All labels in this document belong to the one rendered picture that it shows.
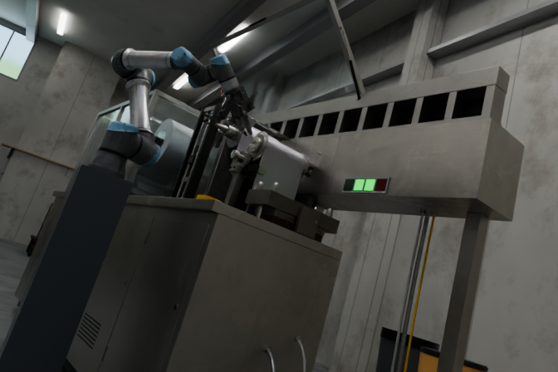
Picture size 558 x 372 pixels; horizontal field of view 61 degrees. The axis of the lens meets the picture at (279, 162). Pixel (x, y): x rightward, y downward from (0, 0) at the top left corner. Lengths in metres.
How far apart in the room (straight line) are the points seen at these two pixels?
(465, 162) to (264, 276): 0.83
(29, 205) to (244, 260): 11.19
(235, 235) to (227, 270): 0.12
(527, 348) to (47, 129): 11.21
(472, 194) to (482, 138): 0.21
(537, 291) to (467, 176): 2.77
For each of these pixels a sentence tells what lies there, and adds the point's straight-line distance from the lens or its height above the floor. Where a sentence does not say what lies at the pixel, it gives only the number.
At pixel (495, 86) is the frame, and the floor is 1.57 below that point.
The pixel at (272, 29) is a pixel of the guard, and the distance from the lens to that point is 2.64.
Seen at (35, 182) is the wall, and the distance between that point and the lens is 12.76.
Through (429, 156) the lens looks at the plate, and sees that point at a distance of 1.87.
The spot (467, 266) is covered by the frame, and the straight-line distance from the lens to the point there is 1.84.
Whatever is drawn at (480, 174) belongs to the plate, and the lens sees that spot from 1.73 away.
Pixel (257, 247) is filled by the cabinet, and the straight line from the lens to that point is 1.76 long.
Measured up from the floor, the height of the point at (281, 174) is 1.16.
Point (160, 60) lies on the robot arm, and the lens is 2.05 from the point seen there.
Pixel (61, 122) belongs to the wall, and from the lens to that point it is 12.96.
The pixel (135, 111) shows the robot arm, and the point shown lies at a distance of 2.18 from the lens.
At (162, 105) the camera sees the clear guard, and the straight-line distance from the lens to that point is 3.00.
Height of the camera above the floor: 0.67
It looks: 15 degrees up
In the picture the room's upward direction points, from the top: 17 degrees clockwise
